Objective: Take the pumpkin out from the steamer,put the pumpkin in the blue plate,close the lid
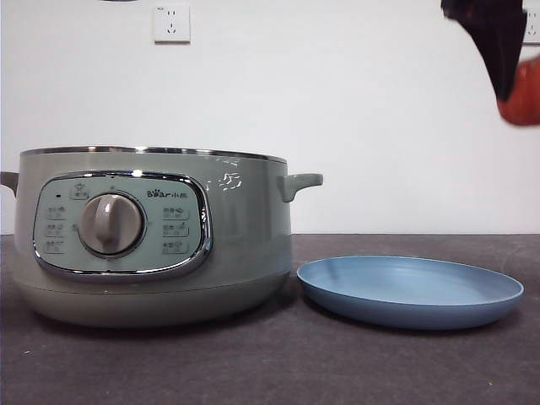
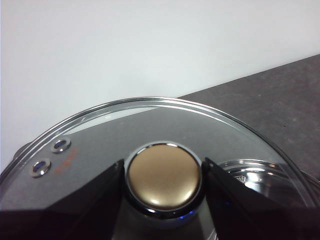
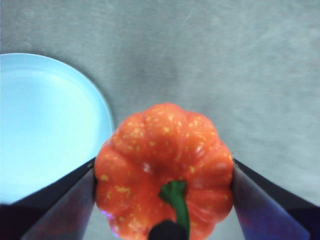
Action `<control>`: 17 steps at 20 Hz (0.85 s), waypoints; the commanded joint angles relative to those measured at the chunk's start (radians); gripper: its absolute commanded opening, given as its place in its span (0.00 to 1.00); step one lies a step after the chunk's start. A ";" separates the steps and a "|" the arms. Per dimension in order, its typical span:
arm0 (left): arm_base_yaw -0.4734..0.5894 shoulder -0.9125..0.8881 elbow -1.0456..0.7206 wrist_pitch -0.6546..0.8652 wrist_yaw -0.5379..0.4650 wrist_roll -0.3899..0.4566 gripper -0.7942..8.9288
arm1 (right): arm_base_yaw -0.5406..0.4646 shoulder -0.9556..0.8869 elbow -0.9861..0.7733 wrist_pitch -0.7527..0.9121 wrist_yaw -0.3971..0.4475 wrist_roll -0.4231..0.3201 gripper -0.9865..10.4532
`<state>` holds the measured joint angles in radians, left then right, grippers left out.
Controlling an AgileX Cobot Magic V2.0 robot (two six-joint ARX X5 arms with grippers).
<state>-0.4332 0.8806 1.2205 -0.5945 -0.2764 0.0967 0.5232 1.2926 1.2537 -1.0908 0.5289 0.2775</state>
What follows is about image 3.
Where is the blue round plate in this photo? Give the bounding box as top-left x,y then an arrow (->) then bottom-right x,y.
0,52 -> 114,205

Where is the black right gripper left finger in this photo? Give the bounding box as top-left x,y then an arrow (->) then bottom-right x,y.
0,156 -> 98,240

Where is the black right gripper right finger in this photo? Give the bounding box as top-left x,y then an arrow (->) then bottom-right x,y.
231,159 -> 320,240

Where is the orange toy pumpkin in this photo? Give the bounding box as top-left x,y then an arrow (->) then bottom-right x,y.
94,102 -> 235,240

